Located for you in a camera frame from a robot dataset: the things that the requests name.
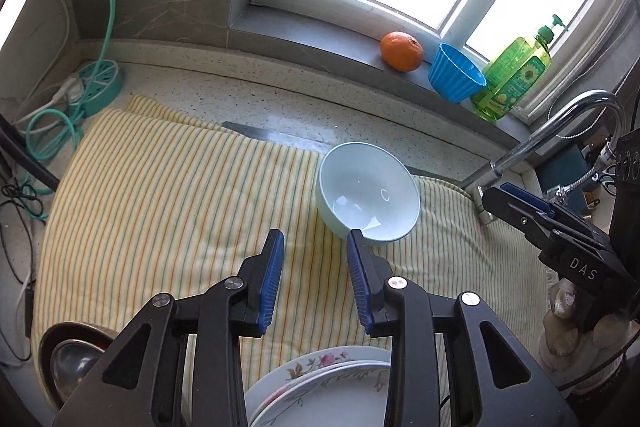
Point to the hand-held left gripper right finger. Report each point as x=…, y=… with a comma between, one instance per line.
x=357, y=282

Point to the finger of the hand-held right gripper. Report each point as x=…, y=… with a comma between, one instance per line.
x=520, y=217
x=530, y=197

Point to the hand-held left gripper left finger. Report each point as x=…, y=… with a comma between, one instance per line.
x=272, y=277

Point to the large pink floral plate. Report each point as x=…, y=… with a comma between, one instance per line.
x=350, y=353

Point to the light blue bowl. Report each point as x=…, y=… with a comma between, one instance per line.
x=370, y=187

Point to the small red flower plate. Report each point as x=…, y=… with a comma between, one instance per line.
x=300, y=374

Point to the white grey-leaf plate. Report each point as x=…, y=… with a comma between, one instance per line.
x=340, y=402

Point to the red steel bowl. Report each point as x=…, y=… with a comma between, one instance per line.
x=75, y=367

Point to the large steel bowl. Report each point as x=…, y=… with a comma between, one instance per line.
x=47, y=347

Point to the person's right hand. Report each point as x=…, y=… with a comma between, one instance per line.
x=565, y=332

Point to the flexible faucet sprayer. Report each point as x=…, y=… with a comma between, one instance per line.
x=575, y=187

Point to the chrome faucet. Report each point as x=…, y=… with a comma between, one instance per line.
x=545, y=127

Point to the striped yellow cloth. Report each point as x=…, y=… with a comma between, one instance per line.
x=175, y=207

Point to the green dish soap bottle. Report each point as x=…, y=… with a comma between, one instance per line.
x=515, y=77

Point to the blue ribbed cup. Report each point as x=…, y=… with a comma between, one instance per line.
x=452, y=74

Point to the orange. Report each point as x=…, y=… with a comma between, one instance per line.
x=401, y=52

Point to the green power strip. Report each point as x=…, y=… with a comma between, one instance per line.
x=107, y=82

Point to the black tripod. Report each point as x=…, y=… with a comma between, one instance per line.
x=30, y=162

